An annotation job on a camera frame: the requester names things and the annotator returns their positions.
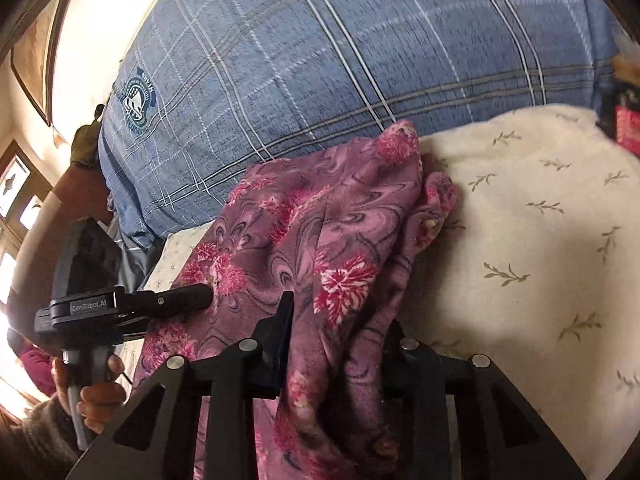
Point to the brown knit sleeve forearm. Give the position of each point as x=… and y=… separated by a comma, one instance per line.
x=42, y=446

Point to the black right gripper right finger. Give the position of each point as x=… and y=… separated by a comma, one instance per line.
x=464, y=419

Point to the olive green cloth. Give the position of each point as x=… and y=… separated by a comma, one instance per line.
x=84, y=149

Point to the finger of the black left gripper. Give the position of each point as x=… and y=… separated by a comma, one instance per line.
x=168, y=304

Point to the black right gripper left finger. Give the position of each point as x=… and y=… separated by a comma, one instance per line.
x=185, y=404

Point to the grey star-print bedsheet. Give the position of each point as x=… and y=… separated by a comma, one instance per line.
x=138, y=261

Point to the purple floral shirt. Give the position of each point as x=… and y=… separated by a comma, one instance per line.
x=341, y=230

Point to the cream leaf-print blanket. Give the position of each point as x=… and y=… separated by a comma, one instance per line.
x=537, y=267

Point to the person's left hand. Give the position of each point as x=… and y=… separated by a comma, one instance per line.
x=98, y=403

